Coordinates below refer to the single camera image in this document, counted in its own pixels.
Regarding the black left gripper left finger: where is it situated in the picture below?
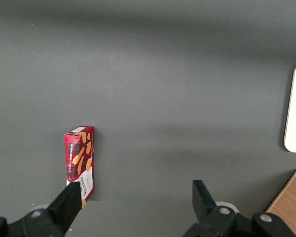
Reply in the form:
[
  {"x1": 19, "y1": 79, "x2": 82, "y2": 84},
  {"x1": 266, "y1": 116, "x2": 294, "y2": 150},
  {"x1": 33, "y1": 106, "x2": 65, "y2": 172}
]
[{"x1": 0, "y1": 182, "x2": 81, "y2": 237}]

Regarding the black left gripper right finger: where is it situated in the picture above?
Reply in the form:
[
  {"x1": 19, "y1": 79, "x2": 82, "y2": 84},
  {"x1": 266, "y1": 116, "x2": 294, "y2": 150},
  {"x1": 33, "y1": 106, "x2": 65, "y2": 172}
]
[{"x1": 181, "y1": 180, "x2": 296, "y2": 237}]

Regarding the red tartan shortbread box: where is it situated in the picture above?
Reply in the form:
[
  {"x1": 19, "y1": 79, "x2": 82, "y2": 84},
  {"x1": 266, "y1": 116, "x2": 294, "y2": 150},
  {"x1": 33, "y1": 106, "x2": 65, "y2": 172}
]
[{"x1": 64, "y1": 125, "x2": 95, "y2": 210}]

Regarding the light wooden board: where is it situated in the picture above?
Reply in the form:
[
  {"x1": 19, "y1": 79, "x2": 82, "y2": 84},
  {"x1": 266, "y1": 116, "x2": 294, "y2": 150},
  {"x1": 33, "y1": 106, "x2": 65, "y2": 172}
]
[{"x1": 265, "y1": 169, "x2": 296, "y2": 237}]

